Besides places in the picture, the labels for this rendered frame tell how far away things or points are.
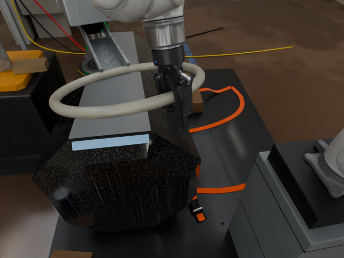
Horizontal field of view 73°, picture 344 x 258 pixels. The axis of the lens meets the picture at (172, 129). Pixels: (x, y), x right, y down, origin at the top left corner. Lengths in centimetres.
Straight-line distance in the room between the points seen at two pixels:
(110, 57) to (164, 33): 64
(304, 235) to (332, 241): 8
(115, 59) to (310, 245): 102
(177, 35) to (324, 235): 79
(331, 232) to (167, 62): 78
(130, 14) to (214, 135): 194
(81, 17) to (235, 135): 161
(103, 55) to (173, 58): 66
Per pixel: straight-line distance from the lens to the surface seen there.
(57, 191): 126
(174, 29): 53
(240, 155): 212
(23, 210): 207
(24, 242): 194
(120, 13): 35
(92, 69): 142
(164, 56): 54
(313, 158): 102
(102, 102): 123
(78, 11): 126
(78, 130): 111
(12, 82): 179
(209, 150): 209
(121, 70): 100
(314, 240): 96
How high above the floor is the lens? 159
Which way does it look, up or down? 44 degrees down
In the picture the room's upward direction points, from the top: straight up
